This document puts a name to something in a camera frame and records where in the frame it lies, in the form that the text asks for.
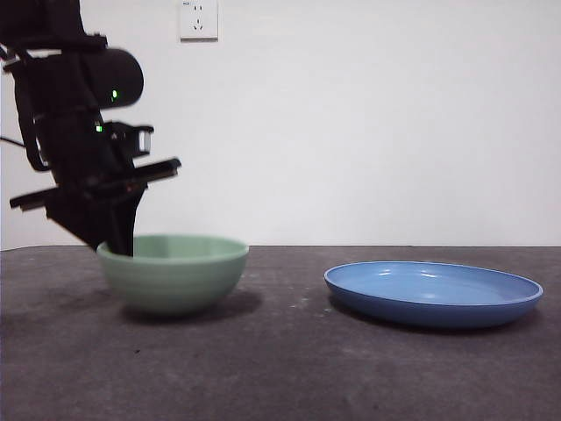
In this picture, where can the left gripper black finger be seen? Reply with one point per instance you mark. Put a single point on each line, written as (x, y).
(127, 219)
(79, 223)

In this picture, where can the green bowl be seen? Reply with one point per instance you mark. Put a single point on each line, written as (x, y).
(175, 285)

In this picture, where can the blue plate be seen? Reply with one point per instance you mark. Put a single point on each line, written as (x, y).
(434, 307)

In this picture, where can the white wall socket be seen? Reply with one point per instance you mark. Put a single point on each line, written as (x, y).
(199, 22)

